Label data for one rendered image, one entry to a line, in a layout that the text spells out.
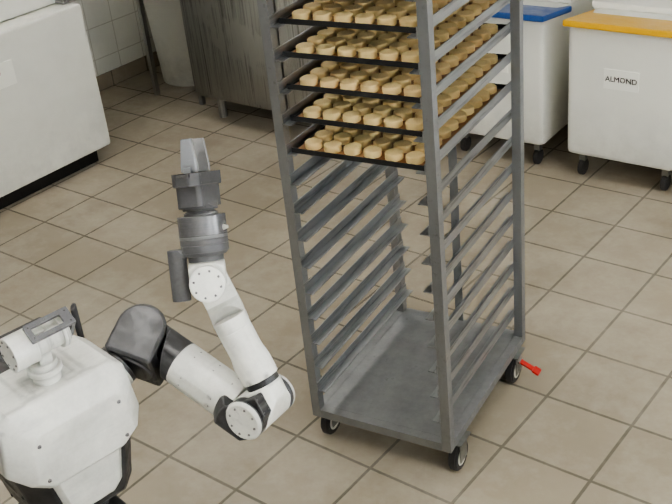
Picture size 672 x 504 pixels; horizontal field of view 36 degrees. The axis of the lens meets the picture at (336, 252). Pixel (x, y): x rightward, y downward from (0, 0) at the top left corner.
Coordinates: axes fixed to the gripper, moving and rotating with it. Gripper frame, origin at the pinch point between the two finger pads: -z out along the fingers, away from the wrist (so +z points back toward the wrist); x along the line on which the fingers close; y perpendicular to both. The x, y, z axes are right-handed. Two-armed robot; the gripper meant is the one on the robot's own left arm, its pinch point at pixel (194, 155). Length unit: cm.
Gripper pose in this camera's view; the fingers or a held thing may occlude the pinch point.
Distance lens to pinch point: 187.5
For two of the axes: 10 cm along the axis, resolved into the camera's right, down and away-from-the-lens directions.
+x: -3.2, 1.2, -9.4
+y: -9.4, 0.7, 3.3
